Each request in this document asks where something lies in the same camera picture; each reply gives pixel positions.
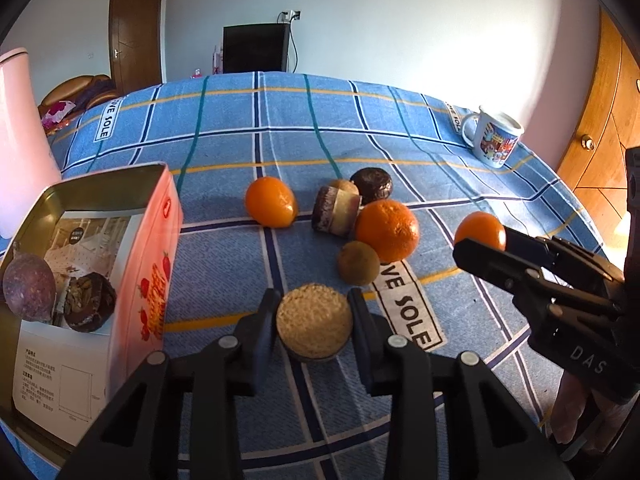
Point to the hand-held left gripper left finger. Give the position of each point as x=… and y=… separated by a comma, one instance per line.
x=267, y=320

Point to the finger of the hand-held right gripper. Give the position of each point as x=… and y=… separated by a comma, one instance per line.
x=480, y=260
x=527, y=247

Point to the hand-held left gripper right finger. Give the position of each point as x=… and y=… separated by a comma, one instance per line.
x=357, y=320

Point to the small round orange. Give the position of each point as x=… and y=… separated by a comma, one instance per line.
x=479, y=230

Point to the round beige biscuit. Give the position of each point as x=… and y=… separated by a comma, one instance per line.
x=314, y=317

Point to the brown kiwi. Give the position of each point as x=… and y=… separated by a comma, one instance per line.
x=358, y=262

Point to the large round orange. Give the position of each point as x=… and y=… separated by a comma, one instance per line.
x=387, y=230

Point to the oval orange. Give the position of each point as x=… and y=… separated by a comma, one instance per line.
x=270, y=201

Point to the pink printed tin box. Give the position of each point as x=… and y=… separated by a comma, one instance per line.
x=145, y=240

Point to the person's right hand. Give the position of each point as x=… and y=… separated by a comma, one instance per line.
x=570, y=410

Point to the white cartoon print mug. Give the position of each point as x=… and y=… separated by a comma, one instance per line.
x=492, y=137

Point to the round cabinet knob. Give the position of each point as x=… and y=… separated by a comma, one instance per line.
x=587, y=142

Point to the wooden cabinet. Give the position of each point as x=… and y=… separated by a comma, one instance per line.
x=605, y=110

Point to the dark wrinkled fruit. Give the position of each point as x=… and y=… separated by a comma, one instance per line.
x=90, y=300

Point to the blue plaid tablecloth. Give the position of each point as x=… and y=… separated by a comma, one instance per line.
x=300, y=125

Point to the printed paper leaflet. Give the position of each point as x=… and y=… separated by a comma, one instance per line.
x=65, y=360

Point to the purple passion fruit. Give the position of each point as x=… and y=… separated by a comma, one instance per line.
x=27, y=285

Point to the pink bottles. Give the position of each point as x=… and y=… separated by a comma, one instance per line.
x=217, y=60

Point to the black television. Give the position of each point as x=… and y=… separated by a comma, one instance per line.
x=255, y=50

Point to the pink floral cushion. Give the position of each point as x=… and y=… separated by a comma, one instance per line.
x=56, y=112

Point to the brown leather sofa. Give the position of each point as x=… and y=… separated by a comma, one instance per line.
x=75, y=90

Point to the pink electric kettle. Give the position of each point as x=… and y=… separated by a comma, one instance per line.
x=20, y=135

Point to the brown wooden door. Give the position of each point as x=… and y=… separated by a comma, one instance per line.
x=136, y=40

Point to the white wall socket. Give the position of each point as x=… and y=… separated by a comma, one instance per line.
x=291, y=15

